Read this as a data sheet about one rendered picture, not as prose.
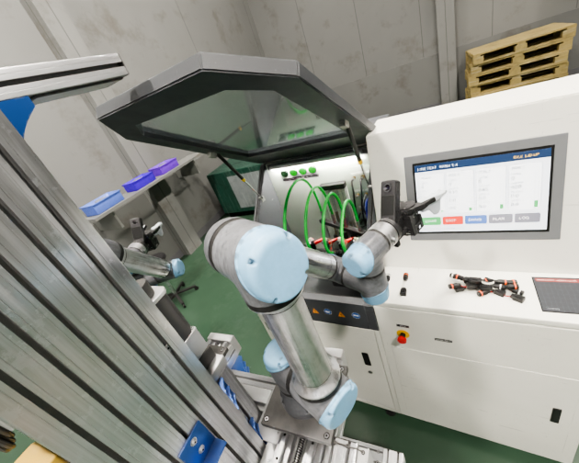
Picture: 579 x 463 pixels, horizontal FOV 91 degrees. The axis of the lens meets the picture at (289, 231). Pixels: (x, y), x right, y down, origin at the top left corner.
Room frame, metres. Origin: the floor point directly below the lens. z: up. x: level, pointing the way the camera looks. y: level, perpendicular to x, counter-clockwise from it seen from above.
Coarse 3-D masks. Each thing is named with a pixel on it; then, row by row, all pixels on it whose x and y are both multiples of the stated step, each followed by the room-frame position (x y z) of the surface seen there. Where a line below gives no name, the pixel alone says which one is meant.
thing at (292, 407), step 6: (282, 396) 0.51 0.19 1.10; (288, 396) 0.49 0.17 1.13; (282, 402) 0.52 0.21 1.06; (288, 402) 0.49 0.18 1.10; (294, 402) 0.48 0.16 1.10; (288, 408) 0.49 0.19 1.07; (294, 408) 0.48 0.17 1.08; (300, 408) 0.47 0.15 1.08; (294, 414) 0.47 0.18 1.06; (300, 414) 0.47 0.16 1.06; (306, 414) 0.46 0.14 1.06
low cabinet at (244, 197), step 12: (216, 168) 4.98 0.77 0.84; (228, 168) 4.65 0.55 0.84; (240, 168) 4.37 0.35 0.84; (252, 168) 4.26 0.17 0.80; (216, 180) 4.66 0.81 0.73; (228, 180) 4.53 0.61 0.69; (240, 180) 4.41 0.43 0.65; (252, 180) 4.29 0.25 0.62; (216, 192) 4.72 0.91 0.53; (228, 192) 4.59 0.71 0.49; (240, 192) 4.46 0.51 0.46; (252, 192) 4.34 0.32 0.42; (228, 204) 4.66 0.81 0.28; (240, 204) 4.52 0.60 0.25; (252, 204) 4.40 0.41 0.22
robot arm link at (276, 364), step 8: (272, 344) 0.56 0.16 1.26; (264, 352) 0.55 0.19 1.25; (272, 352) 0.53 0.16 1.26; (280, 352) 0.52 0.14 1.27; (264, 360) 0.52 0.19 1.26; (272, 360) 0.51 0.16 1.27; (280, 360) 0.49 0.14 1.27; (272, 368) 0.49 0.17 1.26; (280, 368) 0.48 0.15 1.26; (288, 368) 0.48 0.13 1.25; (272, 376) 0.50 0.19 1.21; (280, 376) 0.48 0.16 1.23; (288, 376) 0.46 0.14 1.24; (280, 384) 0.48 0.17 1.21; (288, 384) 0.45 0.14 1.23; (288, 392) 0.49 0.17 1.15
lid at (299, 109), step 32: (192, 64) 0.72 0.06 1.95; (224, 64) 0.71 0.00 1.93; (256, 64) 0.72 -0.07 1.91; (288, 64) 0.73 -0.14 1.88; (128, 96) 0.88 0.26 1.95; (160, 96) 0.82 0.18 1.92; (192, 96) 0.83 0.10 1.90; (224, 96) 0.87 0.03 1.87; (256, 96) 0.87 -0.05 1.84; (288, 96) 0.83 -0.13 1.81; (320, 96) 0.83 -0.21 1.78; (128, 128) 1.05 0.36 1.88; (160, 128) 1.11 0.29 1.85; (192, 128) 1.12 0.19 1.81; (224, 128) 1.13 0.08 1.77; (256, 128) 1.13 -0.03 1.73; (288, 128) 1.14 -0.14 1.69; (320, 128) 1.15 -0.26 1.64; (352, 128) 1.09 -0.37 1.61; (256, 160) 1.62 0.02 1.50
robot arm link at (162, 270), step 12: (108, 240) 0.85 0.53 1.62; (120, 252) 0.83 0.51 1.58; (132, 252) 0.90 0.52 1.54; (132, 264) 0.87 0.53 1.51; (144, 264) 0.91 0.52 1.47; (156, 264) 0.96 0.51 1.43; (168, 264) 1.03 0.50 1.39; (180, 264) 1.06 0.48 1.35; (156, 276) 0.97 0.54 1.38; (168, 276) 1.01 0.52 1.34; (180, 276) 1.04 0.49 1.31
